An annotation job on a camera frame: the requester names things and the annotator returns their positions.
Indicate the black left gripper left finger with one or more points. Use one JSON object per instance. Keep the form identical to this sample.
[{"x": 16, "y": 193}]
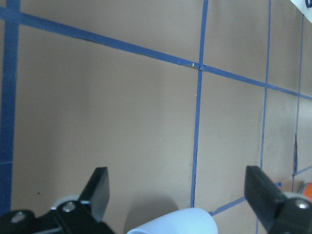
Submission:
[{"x": 96, "y": 193}]

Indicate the orange can with grey lid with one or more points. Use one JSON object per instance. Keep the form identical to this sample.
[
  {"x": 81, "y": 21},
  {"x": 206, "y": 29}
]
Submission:
[{"x": 306, "y": 191}]

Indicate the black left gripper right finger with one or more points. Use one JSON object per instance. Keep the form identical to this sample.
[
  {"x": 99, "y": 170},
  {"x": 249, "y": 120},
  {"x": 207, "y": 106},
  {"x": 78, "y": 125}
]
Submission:
[{"x": 263, "y": 196}]

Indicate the light blue plastic cup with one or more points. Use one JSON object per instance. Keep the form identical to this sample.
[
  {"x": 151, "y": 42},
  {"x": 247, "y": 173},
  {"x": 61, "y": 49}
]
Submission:
[{"x": 185, "y": 221}]

